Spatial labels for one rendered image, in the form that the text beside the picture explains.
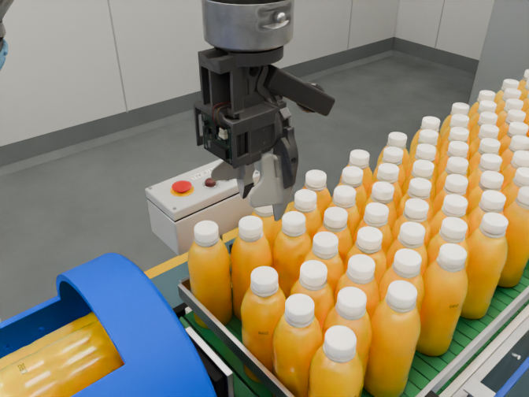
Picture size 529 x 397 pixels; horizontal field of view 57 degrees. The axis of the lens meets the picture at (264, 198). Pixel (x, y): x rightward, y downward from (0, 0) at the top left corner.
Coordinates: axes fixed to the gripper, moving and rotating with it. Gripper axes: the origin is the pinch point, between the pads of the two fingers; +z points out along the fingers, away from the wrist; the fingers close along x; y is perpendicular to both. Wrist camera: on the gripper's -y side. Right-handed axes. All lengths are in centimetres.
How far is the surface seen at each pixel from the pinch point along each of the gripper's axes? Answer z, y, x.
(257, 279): 13.2, 1.3, -0.1
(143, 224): 124, -53, -162
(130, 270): 0.4, 19.2, 0.7
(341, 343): 13.2, 0.6, 15.1
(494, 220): 13.2, -37.2, 14.8
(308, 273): 13.2, -5.0, 3.8
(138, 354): 2.5, 23.2, 9.1
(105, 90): 90, -90, -272
